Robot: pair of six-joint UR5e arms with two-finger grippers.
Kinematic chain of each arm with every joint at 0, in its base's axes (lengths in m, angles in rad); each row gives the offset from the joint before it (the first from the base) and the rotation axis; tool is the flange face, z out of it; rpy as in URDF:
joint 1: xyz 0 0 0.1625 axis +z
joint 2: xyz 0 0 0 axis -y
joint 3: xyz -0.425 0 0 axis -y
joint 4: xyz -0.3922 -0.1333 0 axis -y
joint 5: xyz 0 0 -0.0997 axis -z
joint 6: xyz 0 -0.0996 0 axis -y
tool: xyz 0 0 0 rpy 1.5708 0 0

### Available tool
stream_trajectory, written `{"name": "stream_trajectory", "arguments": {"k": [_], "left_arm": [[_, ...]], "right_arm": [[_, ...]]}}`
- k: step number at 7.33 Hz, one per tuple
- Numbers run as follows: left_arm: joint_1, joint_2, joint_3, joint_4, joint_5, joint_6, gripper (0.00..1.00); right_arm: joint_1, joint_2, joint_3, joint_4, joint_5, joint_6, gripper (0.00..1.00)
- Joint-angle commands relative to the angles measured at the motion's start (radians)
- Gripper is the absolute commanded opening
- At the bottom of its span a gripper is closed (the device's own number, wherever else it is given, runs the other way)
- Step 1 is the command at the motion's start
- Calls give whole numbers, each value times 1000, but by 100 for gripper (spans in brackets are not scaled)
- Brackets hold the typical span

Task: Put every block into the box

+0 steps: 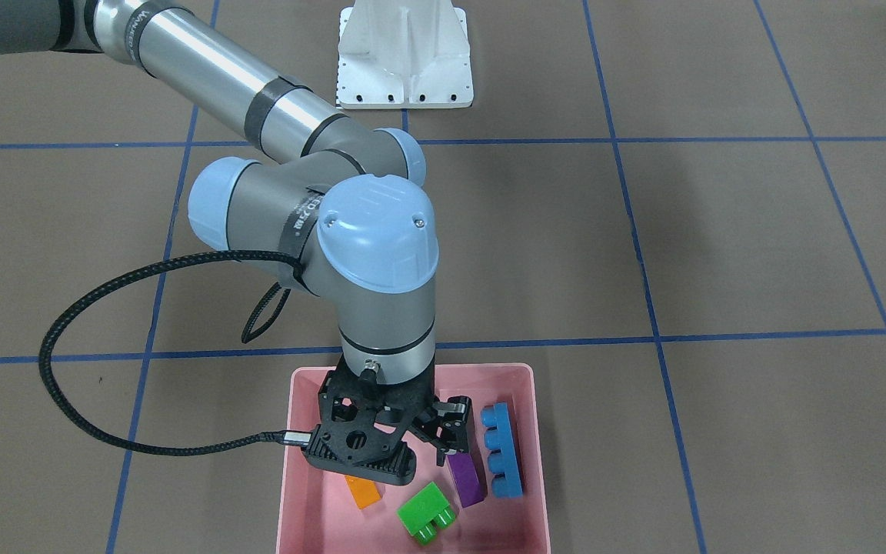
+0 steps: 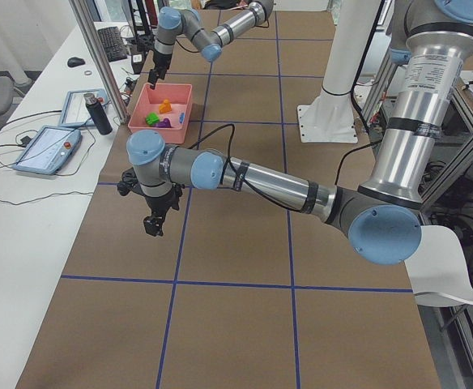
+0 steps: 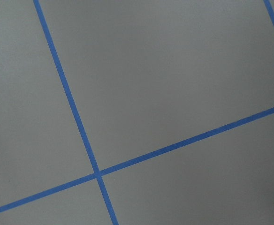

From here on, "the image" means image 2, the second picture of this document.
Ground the near teach pendant tablet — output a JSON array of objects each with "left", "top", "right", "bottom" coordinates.
[{"left": 12, "top": 126, "right": 82, "bottom": 175}]

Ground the green toy block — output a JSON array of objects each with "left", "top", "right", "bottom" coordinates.
[{"left": 145, "top": 113, "right": 160, "bottom": 126}]

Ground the purple toy block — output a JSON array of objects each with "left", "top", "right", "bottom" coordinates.
[{"left": 153, "top": 118, "right": 173, "bottom": 128}]

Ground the white metal mount base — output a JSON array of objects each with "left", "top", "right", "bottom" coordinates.
[{"left": 297, "top": 0, "right": 382, "bottom": 143}]

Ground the aluminium frame post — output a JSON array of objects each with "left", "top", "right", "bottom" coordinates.
[{"left": 69, "top": 0, "right": 130, "bottom": 124}]

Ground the teach pendant tablet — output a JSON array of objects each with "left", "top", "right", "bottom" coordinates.
[
  {"left": 12, "top": 126, "right": 82, "bottom": 175},
  {"left": 58, "top": 88, "right": 109, "bottom": 127}
]

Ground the far teach pendant tablet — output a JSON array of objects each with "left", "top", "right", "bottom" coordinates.
[{"left": 58, "top": 88, "right": 109, "bottom": 127}]

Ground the black water bottle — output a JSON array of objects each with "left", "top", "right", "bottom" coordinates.
[{"left": 83, "top": 92, "right": 113, "bottom": 135}]

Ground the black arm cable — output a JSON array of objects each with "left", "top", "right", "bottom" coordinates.
[{"left": 187, "top": 0, "right": 387, "bottom": 214}]

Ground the black keyboard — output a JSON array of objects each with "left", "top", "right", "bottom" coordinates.
[{"left": 97, "top": 27, "right": 127, "bottom": 62}]

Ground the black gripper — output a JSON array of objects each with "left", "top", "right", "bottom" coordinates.
[
  {"left": 117, "top": 168, "right": 181, "bottom": 236},
  {"left": 147, "top": 50, "right": 171, "bottom": 89}
]

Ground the orange toy block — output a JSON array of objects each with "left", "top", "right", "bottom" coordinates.
[{"left": 159, "top": 99, "right": 173, "bottom": 114}]

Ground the pink plastic box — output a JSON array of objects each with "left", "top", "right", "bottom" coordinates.
[{"left": 128, "top": 83, "right": 193, "bottom": 144}]

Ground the black computer mouse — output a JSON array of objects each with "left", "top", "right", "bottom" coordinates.
[{"left": 66, "top": 57, "right": 85, "bottom": 68}]

